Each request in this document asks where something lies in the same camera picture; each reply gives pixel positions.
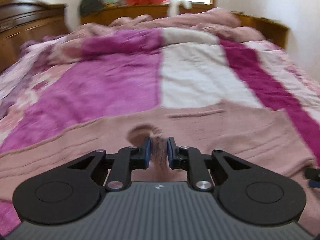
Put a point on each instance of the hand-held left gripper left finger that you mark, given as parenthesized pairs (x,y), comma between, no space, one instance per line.
(147,153)

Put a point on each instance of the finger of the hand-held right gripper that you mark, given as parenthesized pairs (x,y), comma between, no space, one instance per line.
(313,173)

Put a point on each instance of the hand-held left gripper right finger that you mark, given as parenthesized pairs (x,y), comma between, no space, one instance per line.
(171,153)

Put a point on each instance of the pink knit sweater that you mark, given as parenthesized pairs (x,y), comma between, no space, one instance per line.
(225,135)

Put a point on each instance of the magenta white striped blanket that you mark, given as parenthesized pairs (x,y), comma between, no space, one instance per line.
(100,85)

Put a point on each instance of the pink quilt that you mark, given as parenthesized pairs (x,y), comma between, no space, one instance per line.
(200,20)

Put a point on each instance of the white plush toy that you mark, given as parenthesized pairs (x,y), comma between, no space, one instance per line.
(172,8)

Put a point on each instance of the dark bag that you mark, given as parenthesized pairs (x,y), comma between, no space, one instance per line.
(91,6)

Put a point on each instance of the wooden headboard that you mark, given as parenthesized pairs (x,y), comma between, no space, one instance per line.
(25,30)

